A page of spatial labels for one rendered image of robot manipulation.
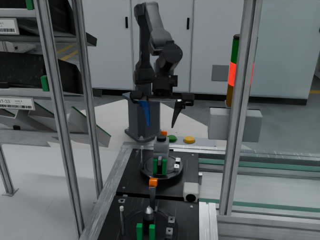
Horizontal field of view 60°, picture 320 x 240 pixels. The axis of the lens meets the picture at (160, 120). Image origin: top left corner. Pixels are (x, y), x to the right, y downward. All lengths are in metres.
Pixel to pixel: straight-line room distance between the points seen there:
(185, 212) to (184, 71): 3.25
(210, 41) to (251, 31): 3.23
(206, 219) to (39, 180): 0.64
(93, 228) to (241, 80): 0.51
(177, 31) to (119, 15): 0.78
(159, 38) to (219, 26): 2.95
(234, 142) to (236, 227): 0.26
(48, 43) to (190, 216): 0.53
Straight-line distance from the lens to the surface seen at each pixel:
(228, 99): 0.66
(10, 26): 0.63
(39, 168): 1.21
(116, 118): 1.52
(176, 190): 0.85
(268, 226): 0.85
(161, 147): 0.84
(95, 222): 0.80
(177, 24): 3.80
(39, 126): 0.93
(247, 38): 0.59
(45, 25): 0.59
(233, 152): 0.69
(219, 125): 0.68
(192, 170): 0.92
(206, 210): 0.82
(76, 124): 0.82
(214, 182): 0.97
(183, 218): 0.77
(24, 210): 1.04
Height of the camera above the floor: 1.51
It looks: 26 degrees down
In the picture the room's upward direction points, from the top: straight up
